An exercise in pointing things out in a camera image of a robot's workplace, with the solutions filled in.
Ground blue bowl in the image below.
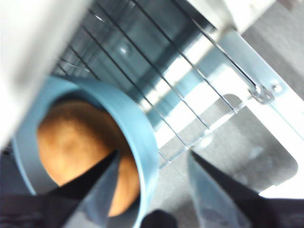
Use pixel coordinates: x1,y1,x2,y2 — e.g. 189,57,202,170
11,76,159,228

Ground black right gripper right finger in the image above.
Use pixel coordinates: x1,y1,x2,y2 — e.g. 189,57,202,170
187,152,304,228

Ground brown potato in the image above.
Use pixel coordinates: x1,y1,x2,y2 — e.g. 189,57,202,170
37,99,141,218

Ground metal wire oven rack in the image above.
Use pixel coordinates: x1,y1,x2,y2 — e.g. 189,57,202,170
53,0,259,164

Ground white toaster oven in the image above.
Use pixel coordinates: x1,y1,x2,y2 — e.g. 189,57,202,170
0,0,264,152

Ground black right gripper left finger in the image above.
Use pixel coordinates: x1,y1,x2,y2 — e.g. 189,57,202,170
0,151,121,228

